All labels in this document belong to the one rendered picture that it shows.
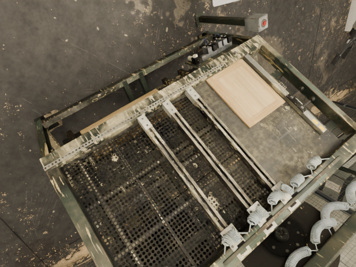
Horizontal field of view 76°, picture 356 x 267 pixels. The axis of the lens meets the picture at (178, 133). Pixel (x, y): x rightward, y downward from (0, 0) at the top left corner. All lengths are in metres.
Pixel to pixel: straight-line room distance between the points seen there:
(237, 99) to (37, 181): 2.26
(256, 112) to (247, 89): 0.23
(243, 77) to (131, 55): 1.22
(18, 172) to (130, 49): 1.73
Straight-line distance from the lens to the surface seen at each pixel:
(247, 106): 2.03
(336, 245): 2.18
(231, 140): 1.78
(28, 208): 3.17
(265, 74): 2.26
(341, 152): 2.13
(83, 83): 2.56
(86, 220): 1.67
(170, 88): 1.94
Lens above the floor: 2.43
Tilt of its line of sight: 48 degrees down
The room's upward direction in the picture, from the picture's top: 127 degrees clockwise
